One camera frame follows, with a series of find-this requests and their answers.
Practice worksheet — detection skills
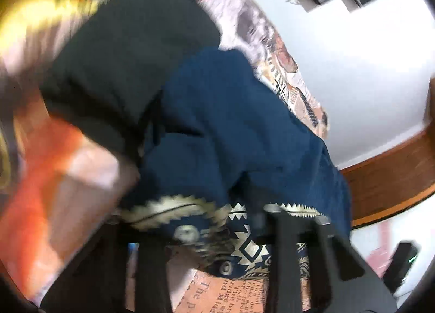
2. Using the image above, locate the black garment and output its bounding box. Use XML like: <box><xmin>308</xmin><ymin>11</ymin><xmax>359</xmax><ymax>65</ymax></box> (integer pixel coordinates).
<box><xmin>39</xmin><ymin>0</ymin><xmax>222</xmax><ymax>164</ymax></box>

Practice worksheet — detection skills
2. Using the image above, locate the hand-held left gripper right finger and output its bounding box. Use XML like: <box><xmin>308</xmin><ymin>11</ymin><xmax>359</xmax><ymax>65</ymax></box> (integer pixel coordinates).
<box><xmin>250</xmin><ymin>209</ymin><xmax>398</xmax><ymax>313</ymax></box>

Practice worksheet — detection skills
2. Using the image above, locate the wooden bed frame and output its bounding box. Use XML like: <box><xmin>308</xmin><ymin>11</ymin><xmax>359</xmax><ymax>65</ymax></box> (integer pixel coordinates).
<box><xmin>340</xmin><ymin>126</ymin><xmax>435</xmax><ymax>231</ymax></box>

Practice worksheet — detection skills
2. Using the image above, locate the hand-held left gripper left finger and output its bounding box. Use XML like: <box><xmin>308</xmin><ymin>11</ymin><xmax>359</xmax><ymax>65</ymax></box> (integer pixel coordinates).
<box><xmin>37</xmin><ymin>218</ymin><xmax>174</xmax><ymax>313</ymax></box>

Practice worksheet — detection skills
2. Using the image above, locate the printed blanket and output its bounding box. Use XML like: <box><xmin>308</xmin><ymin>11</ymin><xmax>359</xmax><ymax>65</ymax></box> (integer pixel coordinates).
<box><xmin>0</xmin><ymin>0</ymin><xmax>331</xmax><ymax>313</ymax></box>

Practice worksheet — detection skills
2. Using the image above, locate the navy garment with patterned hem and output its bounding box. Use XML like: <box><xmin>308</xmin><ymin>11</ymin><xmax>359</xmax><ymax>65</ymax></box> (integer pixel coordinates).
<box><xmin>119</xmin><ymin>47</ymin><xmax>353</xmax><ymax>282</ymax></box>

